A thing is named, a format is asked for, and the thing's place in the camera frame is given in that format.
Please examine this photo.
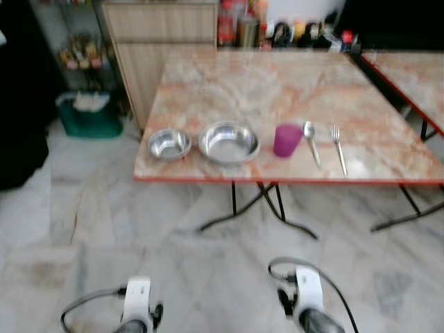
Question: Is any large steel bowl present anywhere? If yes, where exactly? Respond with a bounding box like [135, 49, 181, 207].
[198, 121, 262, 166]

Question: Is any purple plastic cup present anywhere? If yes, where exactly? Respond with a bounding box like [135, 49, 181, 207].
[273, 123, 304, 159]

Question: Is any small steel bowl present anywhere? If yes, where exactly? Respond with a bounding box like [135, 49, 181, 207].
[146, 128, 192, 161]

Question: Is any steel spoon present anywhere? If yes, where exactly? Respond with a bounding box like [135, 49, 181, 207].
[303, 121, 323, 169]

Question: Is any green plastic bin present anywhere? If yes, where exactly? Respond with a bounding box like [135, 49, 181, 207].
[55, 91, 124, 138]

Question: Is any marble top folding table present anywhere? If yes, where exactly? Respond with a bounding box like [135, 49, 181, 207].
[357, 50, 444, 143]
[133, 47, 444, 240]

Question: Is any dark glass bottle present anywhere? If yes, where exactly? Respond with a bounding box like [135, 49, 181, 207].
[308, 22, 327, 49]
[273, 22, 293, 49]

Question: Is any small red cap bottle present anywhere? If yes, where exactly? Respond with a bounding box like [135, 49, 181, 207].
[340, 30, 355, 53]

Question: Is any light wooden cabinet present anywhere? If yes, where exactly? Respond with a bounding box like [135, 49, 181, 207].
[102, 0, 220, 130]

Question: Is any grey bottle with red cap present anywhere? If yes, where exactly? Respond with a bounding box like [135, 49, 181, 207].
[237, 12, 259, 48]

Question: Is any glass shelf with jars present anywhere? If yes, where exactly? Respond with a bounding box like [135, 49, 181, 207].
[31, 0, 120, 92]

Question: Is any orange sauce bottle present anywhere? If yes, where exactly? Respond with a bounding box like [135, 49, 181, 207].
[254, 0, 271, 46]

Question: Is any red sauce bottle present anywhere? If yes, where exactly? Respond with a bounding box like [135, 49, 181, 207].
[217, 0, 236, 46]

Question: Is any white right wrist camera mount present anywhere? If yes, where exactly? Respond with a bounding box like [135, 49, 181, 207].
[295, 267, 325, 327]

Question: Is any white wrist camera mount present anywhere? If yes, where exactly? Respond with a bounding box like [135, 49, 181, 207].
[295, 267, 325, 327]
[125, 277, 153, 323]

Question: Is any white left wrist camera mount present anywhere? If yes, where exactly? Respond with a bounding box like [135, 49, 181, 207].
[125, 277, 153, 323]

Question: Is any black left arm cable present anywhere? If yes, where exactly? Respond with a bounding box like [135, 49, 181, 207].
[60, 287, 128, 333]

